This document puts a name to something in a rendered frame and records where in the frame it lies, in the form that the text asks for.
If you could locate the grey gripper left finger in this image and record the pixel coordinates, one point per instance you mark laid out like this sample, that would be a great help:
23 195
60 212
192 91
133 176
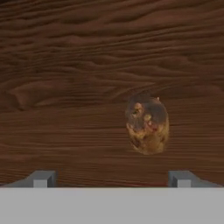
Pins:
43 178

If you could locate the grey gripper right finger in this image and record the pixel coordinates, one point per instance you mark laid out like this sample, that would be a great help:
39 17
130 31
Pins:
180 178

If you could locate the brown bread roll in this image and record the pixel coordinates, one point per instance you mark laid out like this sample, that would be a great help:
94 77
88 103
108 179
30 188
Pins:
148 128

